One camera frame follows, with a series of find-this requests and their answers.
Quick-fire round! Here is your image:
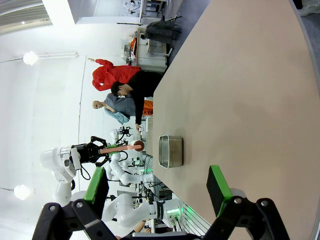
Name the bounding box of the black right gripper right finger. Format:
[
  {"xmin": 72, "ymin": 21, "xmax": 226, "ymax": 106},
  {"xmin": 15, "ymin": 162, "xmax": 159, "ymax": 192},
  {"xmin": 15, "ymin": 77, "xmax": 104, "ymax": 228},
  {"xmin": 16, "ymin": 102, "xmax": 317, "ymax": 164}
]
[{"xmin": 203, "ymin": 164, "xmax": 291, "ymax": 240}]

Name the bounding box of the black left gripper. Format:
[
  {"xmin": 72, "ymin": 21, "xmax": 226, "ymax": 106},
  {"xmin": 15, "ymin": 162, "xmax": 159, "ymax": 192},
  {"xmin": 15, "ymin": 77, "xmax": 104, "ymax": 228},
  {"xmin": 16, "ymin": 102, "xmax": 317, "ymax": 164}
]
[{"xmin": 74, "ymin": 135, "xmax": 125, "ymax": 168}]

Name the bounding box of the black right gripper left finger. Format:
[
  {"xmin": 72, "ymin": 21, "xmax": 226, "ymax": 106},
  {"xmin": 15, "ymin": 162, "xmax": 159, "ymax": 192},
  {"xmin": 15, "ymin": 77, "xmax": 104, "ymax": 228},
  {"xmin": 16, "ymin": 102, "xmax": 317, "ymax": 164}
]
[{"xmin": 31, "ymin": 166, "xmax": 118, "ymax": 240}]

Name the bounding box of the mannequin in grey shirt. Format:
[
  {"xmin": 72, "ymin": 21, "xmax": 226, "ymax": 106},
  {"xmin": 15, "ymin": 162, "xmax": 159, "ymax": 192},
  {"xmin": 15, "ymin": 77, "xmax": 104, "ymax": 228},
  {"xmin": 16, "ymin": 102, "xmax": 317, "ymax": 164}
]
[{"xmin": 91, "ymin": 92, "xmax": 137, "ymax": 125}]

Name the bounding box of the steel rectangular container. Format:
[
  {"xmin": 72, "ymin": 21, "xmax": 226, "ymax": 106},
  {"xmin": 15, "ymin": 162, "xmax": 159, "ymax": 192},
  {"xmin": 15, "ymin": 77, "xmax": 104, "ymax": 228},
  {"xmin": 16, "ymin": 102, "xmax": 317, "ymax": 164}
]
[{"xmin": 158, "ymin": 134, "xmax": 185, "ymax": 168}]

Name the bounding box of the orange printed garment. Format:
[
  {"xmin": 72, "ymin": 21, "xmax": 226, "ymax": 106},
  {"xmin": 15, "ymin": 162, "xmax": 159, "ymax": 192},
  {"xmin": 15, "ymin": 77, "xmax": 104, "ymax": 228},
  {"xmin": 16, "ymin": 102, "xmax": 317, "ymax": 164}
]
[{"xmin": 142, "ymin": 98, "xmax": 154, "ymax": 117}]

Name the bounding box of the person in black top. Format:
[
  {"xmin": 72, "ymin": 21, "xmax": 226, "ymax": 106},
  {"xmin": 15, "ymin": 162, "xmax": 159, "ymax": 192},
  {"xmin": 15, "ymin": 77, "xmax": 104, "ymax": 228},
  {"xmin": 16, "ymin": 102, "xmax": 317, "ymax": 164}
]
[{"xmin": 110, "ymin": 69, "xmax": 165, "ymax": 133}]

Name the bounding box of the mannequin in red jacket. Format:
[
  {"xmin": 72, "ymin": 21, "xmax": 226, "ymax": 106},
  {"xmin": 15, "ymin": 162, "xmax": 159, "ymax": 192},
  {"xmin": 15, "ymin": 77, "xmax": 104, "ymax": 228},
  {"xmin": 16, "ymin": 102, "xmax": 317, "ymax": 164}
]
[{"xmin": 87, "ymin": 57, "xmax": 142, "ymax": 92}]

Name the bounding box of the white cabinet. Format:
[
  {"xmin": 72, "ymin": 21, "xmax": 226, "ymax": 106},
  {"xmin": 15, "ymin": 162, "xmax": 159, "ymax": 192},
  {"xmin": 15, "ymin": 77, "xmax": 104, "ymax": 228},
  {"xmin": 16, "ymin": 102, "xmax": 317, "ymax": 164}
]
[{"xmin": 136, "ymin": 26, "xmax": 173, "ymax": 74}]

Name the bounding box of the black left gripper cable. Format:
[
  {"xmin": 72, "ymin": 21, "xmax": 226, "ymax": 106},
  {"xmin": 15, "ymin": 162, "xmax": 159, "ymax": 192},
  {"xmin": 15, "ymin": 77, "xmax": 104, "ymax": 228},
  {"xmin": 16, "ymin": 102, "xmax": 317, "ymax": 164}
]
[{"xmin": 79, "ymin": 163, "xmax": 92, "ymax": 181}]

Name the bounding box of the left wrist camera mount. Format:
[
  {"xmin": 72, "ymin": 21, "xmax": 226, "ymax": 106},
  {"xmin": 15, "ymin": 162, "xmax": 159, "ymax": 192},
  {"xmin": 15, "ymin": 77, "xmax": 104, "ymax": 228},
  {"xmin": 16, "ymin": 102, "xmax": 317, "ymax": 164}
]
[{"xmin": 63, "ymin": 147, "xmax": 83, "ymax": 171}]

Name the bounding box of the round white wall lamp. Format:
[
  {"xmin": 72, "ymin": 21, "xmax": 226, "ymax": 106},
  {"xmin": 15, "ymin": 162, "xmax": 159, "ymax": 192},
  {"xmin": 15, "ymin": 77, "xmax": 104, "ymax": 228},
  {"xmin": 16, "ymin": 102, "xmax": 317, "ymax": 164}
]
[
  {"xmin": 13, "ymin": 184, "xmax": 31, "ymax": 201},
  {"xmin": 22, "ymin": 50, "xmax": 39, "ymax": 66}
]

